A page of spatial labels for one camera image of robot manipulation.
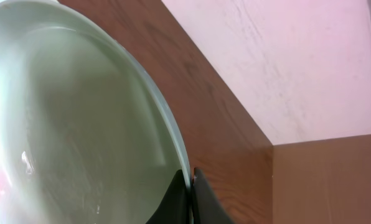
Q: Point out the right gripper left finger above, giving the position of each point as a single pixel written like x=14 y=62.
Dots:
x=173 y=208

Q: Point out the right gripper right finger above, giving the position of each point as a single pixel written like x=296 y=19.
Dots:
x=206 y=207

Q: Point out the light blue plate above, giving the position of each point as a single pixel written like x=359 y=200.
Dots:
x=85 y=134

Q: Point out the brown cardboard box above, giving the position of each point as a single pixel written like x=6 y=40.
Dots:
x=326 y=181

